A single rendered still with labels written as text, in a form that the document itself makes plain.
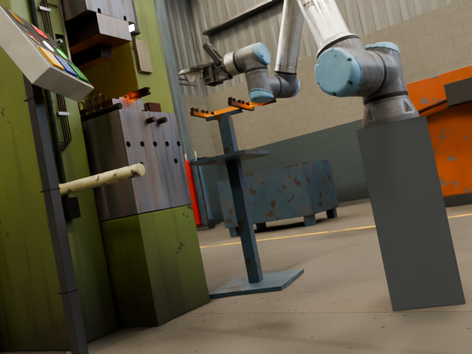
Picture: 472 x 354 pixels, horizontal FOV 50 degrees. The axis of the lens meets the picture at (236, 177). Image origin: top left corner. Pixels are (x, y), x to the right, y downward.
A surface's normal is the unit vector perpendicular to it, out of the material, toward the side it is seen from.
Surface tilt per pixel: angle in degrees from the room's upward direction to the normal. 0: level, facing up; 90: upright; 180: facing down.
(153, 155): 90
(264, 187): 90
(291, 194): 90
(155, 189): 90
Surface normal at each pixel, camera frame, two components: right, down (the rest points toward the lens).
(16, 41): -0.11, -0.02
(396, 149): -0.32, 0.02
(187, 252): 0.83, -0.18
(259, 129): -0.62, 0.08
